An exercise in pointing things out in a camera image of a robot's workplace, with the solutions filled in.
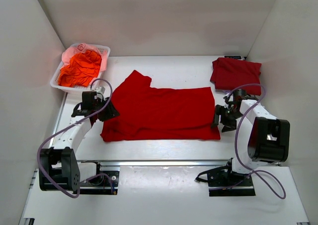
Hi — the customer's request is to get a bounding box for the bright red t shirt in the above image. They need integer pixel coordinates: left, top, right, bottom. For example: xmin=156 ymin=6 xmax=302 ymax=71
xmin=100 ymin=71 xmax=221 ymax=142

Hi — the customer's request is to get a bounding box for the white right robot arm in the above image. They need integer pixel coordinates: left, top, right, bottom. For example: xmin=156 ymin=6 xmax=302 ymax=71
xmin=211 ymin=89 xmax=290 ymax=174

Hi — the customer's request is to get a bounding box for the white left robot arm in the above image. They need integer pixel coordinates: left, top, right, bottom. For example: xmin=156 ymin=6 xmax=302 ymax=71
xmin=37 ymin=90 xmax=119 ymax=198

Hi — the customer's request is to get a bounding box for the folded dark red t shirt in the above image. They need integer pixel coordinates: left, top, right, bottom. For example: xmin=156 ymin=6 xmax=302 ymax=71
xmin=210 ymin=58 xmax=262 ymax=90

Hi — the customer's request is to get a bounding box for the orange t shirt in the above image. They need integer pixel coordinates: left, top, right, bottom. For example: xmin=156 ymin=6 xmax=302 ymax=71
xmin=58 ymin=50 xmax=102 ymax=87

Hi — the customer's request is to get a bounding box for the pink t shirt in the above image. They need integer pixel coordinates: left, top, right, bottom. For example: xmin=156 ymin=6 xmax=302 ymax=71
xmin=58 ymin=43 xmax=108 ymax=87

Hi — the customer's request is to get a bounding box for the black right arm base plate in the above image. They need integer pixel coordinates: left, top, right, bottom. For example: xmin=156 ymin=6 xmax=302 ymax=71
xmin=195 ymin=158 xmax=256 ymax=197

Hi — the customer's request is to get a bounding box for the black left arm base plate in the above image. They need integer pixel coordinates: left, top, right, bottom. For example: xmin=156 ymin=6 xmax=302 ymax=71
xmin=79 ymin=161 xmax=120 ymax=195

